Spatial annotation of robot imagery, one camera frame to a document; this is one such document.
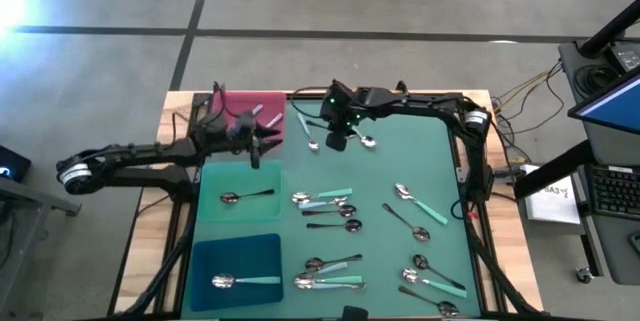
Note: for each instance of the black monitor pole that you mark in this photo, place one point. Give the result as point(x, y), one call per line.
point(612, 28)

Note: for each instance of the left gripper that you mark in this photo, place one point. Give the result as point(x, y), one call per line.
point(256, 158)

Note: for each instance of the pink plastic bin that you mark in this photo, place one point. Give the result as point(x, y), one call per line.
point(275, 101)

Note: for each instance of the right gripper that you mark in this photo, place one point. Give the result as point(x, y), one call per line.
point(336, 142)

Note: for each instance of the white paper sheet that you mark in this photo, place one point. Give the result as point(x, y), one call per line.
point(550, 206)

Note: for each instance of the blue screen computer monitor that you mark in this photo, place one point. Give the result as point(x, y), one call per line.
point(615, 106)

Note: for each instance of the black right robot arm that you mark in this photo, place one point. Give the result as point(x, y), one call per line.
point(415, 101)

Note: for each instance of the grey desk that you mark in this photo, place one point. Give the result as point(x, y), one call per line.
point(612, 261)

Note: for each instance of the black desk crossbar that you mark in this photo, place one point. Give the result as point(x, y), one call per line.
point(555, 168)

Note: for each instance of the black power adapter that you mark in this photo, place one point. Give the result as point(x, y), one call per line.
point(625, 56)

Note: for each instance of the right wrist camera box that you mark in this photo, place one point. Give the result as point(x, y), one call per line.
point(337, 98)

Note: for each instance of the translucent plastic bin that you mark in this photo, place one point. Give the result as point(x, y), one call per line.
point(240, 181)

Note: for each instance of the black device with blue light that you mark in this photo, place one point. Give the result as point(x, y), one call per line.
point(12, 161)

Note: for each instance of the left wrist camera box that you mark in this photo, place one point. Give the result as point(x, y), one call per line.
point(240, 128)

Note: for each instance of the black keyboard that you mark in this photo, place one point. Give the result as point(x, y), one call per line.
point(617, 191)

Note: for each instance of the black table frame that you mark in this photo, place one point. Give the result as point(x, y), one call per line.
point(425, 96)

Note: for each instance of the blue plastic bin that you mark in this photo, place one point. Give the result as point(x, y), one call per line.
point(235, 256)

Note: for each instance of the caster wheel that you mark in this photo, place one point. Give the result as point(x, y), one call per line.
point(584, 276)

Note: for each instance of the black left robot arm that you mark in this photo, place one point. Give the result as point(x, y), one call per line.
point(130, 153)

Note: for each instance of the grey cart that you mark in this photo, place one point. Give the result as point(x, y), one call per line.
point(35, 200)

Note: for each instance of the black rounded object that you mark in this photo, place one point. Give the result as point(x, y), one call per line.
point(355, 314)

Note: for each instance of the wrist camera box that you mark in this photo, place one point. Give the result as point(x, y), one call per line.
point(240, 128)
point(337, 98)

